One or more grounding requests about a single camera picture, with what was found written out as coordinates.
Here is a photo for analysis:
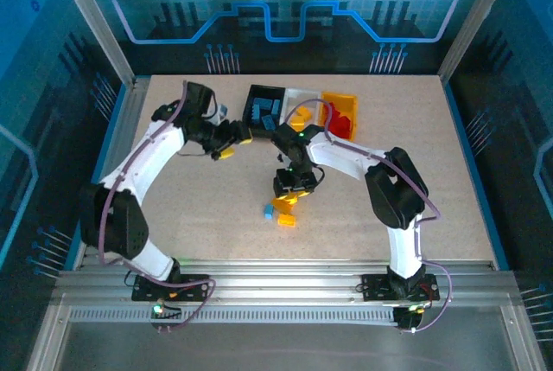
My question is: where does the yellow plastic bin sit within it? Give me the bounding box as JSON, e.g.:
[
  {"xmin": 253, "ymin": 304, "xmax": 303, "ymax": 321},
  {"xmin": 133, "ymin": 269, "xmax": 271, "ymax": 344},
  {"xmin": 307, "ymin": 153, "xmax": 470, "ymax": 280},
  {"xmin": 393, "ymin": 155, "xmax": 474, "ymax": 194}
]
[{"xmin": 318, "ymin": 91, "xmax": 360, "ymax": 142}]

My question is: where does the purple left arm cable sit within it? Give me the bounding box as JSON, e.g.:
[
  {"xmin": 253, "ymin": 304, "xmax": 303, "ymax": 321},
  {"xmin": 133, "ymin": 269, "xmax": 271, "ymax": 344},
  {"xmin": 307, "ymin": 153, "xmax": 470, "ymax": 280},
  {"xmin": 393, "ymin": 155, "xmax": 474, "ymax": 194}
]
[{"xmin": 98, "ymin": 80, "xmax": 217, "ymax": 334}]

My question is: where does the black controller box with LED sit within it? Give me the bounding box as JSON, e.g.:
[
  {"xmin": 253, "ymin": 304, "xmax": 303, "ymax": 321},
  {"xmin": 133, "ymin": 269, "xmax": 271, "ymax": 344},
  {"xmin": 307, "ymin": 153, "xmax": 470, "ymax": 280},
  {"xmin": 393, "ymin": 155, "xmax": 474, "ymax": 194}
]
[
  {"xmin": 395, "ymin": 304, "xmax": 427, "ymax": 331},
  {"xmin": 149, "ymin": 299, "xmax": 182, "ymax": 329}
]

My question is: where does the slotted grey cable duct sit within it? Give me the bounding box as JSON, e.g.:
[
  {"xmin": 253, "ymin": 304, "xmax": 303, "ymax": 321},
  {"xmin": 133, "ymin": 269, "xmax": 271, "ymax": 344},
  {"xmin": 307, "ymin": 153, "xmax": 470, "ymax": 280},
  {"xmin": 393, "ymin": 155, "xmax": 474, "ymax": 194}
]
[{"xmin": 68, "ymin": 306, "xmax": 398, "ymax": 325}]

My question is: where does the grey metal panel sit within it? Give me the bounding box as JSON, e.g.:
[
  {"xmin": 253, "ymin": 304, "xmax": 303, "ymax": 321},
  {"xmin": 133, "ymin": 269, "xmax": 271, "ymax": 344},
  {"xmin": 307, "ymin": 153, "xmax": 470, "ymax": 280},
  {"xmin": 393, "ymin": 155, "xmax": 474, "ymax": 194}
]
[{"xmin": 25, "ymin": 301, "xmax": 548, "ymax": 371}]

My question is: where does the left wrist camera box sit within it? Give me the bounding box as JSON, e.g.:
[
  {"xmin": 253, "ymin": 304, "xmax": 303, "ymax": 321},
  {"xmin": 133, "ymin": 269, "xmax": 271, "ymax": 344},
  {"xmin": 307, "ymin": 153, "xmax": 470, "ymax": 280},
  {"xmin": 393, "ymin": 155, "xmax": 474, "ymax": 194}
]
[{"xmin": 211, "ymin": 101, "xmax": 230, "ymax": 124}]

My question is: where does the aluminium frame cross rail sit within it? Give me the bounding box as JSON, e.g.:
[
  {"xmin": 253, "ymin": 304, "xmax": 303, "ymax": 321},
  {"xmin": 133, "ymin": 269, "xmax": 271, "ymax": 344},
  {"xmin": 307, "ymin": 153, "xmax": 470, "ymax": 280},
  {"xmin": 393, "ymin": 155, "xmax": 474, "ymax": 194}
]
[{"xmin": 51, "ymin": 258, "xmax": 522, "ymax": 305}]

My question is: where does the aluminium frame side rail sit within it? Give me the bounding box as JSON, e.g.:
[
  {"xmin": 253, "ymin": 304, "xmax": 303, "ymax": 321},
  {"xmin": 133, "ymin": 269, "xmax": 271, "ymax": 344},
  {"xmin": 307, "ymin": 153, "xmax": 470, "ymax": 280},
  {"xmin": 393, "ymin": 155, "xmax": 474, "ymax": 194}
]
[{"xmin": 72, "ymin": 79, "xmax": 152, "ymax": 271}]

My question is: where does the white plastic bin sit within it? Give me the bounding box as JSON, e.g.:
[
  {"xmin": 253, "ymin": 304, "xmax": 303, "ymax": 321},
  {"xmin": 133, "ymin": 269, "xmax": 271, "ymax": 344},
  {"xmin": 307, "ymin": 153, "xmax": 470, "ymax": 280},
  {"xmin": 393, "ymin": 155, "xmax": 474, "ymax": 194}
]
[{"xmin": 280, "ymin": 87, "xmax": 323, "ymax": 130}]

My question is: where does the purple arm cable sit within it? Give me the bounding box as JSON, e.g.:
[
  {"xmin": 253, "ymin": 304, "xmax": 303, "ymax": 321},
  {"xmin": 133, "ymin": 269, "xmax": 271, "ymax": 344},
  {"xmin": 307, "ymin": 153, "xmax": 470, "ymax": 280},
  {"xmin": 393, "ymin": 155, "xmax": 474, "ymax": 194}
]
[
  {"xmin": 283, "ymin": 98, "xmax": 454, "ymax": 336},
  {"xmin": 98, "ymin": 80, "xmax": 217, "ymax": 334}
]

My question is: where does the black plastic bin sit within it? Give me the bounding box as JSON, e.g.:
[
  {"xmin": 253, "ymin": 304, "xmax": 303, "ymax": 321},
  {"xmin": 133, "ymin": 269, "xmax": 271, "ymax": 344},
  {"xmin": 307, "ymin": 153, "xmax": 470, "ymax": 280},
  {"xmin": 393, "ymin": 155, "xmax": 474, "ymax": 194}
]
[{"xmin": 241, "ymin": 84, "xmax": 287, "ymax": 138}]

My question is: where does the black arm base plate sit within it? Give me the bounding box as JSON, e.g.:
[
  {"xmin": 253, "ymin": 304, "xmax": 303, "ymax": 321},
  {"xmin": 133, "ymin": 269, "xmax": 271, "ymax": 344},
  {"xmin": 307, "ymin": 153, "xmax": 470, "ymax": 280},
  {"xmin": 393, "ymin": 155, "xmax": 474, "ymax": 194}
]
[
  {"xmin": 360, "ymin": 273, "xmax": 441, "ymax": 303},
  {"xmin": 130, "ymin": 272, "xmax": 212, "ymax": 303}
]

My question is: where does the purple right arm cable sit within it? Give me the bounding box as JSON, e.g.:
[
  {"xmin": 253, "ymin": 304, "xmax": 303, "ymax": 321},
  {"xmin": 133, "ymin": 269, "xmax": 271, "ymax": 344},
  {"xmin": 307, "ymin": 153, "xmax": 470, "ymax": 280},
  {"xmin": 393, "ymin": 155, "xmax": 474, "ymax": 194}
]
[{"xmin": 283, "ymin": 98, "xmax": 454, "ymax": 336}]

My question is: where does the aluminium frame post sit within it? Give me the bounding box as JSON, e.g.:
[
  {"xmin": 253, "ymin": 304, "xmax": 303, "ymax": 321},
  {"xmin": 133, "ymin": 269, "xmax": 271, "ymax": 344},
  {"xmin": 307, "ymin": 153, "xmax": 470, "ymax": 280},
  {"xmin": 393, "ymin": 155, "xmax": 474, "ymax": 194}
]
[
  {"xmin": 436, "ymin": 0, "xmax": 522, "ymax": 85},
  {"xmin": 46, "ymin": 0, "xmax": 137, "ymax": 89}
]

